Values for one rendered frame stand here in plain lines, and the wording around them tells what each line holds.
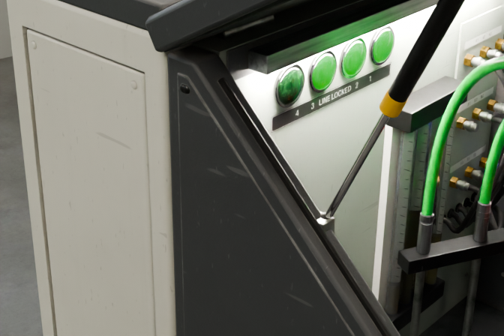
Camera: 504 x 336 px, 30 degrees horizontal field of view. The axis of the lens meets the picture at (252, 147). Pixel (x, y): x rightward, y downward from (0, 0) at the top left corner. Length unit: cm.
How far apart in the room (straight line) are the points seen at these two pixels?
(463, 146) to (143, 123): 61
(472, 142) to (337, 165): 36
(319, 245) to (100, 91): 32
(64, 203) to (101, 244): 8
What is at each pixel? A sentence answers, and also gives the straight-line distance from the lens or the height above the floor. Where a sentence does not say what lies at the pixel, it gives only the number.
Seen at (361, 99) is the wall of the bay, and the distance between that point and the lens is 119.
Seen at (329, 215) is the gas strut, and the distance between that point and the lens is 92.
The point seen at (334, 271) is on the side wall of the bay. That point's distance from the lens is 91.
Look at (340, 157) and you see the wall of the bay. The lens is 119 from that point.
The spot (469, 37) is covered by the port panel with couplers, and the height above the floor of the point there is 133.
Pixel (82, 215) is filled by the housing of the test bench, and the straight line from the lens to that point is 118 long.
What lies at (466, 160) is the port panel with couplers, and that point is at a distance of 150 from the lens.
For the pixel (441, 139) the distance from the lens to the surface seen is 120.
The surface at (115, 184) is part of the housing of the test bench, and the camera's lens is 110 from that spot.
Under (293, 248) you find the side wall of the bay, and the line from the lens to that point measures 92.
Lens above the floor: 179
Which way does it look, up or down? 26 degrees down
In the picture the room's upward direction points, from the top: 1 degrees clockwise
